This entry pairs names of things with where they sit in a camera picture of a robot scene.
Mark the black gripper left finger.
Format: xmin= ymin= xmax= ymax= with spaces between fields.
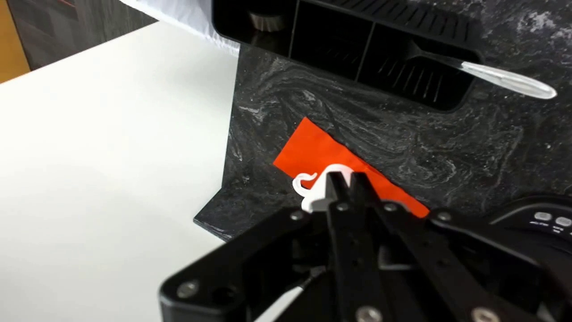
xmin=159 ymin=170 xmax=386 ymax=322

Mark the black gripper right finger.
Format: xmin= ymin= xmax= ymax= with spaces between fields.
xmin=350 ymin=174 xmax=572 ymax=322

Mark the white plastic spoon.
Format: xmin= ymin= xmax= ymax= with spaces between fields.
xmin=409 ymin=39 xmax=560 ymax=102

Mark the white ceramic mug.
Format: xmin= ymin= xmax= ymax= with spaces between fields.
xmin=291 ymin=163 xmax=359 ymax=213

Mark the red rectangular mat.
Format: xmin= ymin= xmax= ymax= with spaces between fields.
xmin=272 ymin=116 xmax=433 ymax=220

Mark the yellow door frame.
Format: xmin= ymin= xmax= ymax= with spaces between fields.
xmin=0 ymin=0 xmax=32 ymax=86

